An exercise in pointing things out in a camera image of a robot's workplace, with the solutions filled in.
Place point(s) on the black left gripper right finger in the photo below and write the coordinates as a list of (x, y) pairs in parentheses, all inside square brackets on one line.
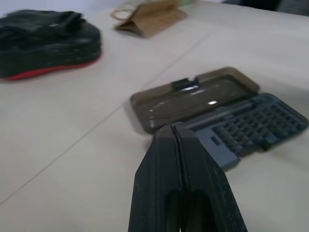
[(207, 183)]

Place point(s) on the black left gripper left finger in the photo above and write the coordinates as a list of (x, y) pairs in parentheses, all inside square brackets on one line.
[(155, 178)]

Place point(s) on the screwdriver bit case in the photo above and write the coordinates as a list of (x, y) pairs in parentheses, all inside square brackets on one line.
[(217, 106)]

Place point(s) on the brown paper bag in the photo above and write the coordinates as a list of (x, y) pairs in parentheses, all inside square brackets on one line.
[(152, 19)]

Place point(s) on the black red-soled shoe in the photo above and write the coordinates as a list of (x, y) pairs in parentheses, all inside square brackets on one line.
[(46, 43)]

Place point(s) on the dark chair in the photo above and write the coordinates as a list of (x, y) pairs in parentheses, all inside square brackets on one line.
[(265, 4)]

